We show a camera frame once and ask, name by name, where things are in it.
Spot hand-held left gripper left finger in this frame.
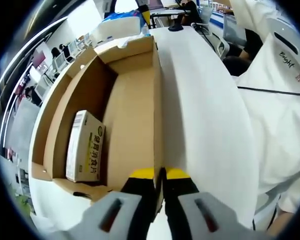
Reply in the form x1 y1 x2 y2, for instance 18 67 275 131
64 167 158 240

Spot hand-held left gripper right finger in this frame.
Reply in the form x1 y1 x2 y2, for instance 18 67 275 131
162 167 261 240

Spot blue tissue pack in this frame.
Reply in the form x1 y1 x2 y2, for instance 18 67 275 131
96 9 147 44

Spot small white printed carton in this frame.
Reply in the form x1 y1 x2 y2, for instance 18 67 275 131
65 109 106 183

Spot brown cardboard shoe box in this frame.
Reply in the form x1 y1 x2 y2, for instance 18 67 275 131
31 34 166 216

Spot black domed stand base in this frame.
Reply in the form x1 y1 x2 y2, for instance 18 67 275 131
167 23 185 32

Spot white office chair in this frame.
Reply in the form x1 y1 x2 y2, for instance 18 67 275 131
192 22 231 60

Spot person's dark trousers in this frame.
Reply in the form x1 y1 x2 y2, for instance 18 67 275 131
222 28 264 77

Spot person in white shirt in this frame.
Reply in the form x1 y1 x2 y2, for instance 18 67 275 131
236 0 300 226

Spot potted green plant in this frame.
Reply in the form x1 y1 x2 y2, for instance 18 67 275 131
13 192 33 213

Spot white chest device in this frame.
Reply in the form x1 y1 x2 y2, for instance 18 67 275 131
266 17 300 83

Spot black hanging cable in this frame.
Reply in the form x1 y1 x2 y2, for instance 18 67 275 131
252 194 282 231

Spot black device cable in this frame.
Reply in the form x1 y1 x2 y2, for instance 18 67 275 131
237 85 300 97

